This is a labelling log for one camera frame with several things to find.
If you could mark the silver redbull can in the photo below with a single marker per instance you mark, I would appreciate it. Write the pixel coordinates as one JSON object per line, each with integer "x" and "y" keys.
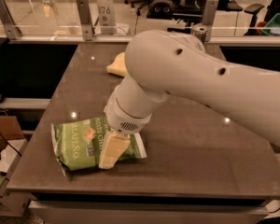
{"x": 199, "y": 31}

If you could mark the white numbered sign stand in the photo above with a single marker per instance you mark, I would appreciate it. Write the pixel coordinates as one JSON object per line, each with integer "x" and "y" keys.
{"x": 107, "y": 19}

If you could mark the black office chair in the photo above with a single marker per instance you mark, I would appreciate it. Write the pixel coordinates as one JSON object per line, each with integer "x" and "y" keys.
{"x": 191, "y": 11}

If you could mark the right metal bracket post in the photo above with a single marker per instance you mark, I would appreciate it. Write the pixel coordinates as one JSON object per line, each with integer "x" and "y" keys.
{"x": 209, "y": 14}

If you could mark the metal bracket post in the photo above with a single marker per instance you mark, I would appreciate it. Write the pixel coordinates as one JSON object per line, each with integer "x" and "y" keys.
{"x": 209, "y": 14}
{"x": 84, "y": 14}
{"x": 12, "y": 30}

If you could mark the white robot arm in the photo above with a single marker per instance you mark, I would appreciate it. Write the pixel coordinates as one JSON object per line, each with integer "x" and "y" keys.
{"x": 162, "y": 64}

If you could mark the brown cardboard box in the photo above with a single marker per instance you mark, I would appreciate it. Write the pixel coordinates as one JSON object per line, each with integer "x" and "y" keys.
{"x": 10, "y": 129}

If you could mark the left metal bracket post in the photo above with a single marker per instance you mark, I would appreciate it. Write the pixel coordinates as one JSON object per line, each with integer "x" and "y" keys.
{"x": 12, "y": 30}

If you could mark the yellow sponge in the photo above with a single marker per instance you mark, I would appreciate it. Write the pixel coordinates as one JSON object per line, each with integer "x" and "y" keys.
{"x": 118, "y": 67}

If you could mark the green bin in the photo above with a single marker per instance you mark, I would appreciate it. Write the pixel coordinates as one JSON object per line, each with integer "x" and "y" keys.
{"x": 273, "y": 26}

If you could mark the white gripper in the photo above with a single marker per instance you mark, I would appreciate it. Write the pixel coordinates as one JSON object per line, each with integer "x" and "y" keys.
{"x": 123, "y": 118}

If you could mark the middle metal bracket post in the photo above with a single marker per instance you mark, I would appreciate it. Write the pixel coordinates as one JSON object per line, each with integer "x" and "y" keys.
{"x": 84, "y": 14}

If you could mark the white box on floor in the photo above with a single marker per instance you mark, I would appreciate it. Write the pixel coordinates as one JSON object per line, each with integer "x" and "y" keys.
{"x": 12, "y": 204}

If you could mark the green jalapeno chip bag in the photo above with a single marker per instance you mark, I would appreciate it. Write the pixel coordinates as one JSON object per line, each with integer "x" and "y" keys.
{"x": 77, "y": 145}

